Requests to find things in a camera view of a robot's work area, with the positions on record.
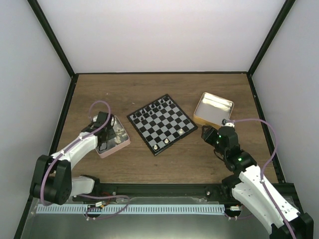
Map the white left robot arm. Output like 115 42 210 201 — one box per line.
30 112 115 206

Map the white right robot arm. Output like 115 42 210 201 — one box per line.
201 125 314 239

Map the pink tin with pieces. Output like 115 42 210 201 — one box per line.
96 116 131 158

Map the black chess pieces row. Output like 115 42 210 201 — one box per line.
128 96 172 123

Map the black grey chess board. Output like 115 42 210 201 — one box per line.
127 94 198 156

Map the yellow empty tin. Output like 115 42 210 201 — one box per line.
192 92 234 128

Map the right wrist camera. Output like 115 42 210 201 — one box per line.
222 119 235 128

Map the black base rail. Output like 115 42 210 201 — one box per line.
72 183 295 202

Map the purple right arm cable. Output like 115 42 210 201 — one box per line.
221 118 297 239

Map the light blue slotted cable duct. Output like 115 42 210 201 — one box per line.
36 204 225 215

